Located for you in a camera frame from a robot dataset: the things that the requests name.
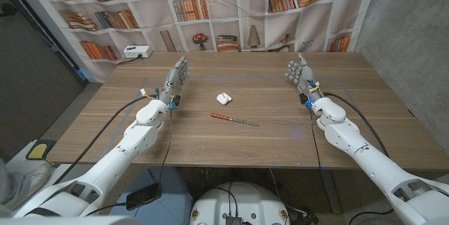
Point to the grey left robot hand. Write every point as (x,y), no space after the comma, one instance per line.
(173,81)

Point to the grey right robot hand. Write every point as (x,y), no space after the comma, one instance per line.
(304,76)

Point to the white airpods case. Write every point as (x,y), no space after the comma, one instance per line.
(224,98)

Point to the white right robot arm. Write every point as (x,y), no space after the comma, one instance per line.
(350,137)

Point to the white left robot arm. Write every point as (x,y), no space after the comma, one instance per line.
(137,141)

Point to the white power strip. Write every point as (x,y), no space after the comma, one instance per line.
(137,51)

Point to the printed bookshelf backdrop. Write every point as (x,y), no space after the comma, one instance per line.
(245,7)

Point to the black smartphone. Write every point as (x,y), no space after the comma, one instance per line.
(144,196)

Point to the grey table leg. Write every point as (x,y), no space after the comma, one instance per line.
(331,193)

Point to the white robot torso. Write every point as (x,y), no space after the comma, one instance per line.
(242,204)

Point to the black box by torso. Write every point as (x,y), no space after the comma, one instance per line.
(308,218)

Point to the yellow and black pad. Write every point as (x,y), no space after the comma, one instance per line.
(38,150)

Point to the white sneaker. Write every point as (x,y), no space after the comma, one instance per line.
(7,183)
(31,183)

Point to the white floor platform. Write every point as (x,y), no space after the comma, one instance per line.
(17,163)

